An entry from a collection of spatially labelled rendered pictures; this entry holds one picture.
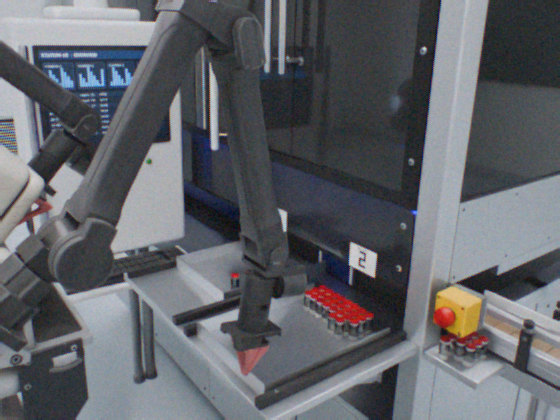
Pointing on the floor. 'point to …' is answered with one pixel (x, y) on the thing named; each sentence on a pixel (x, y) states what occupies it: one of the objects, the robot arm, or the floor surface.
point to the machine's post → (439, 194)
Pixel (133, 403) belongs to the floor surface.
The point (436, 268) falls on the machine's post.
